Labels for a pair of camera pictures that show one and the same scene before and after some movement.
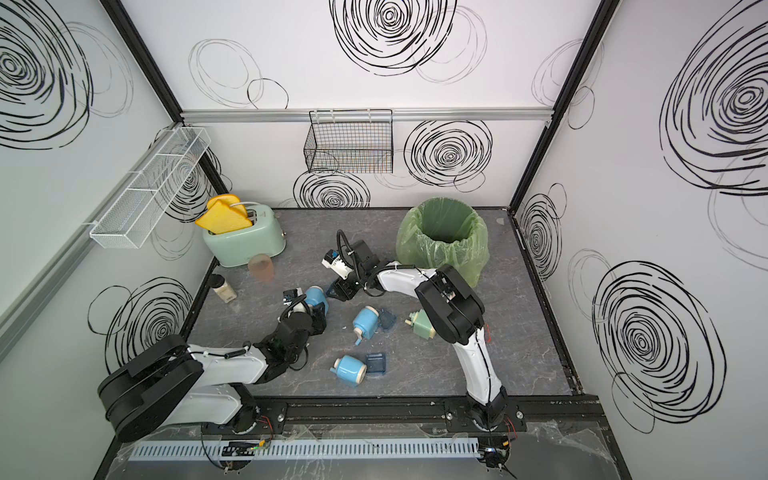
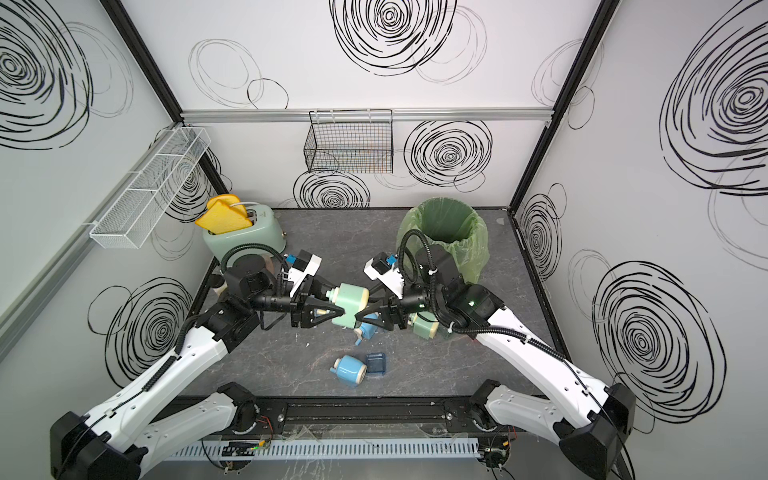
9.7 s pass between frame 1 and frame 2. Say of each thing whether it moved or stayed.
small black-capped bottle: stayed
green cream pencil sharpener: stayed
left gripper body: moved
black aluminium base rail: stayed
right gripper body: moved
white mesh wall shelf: stayed
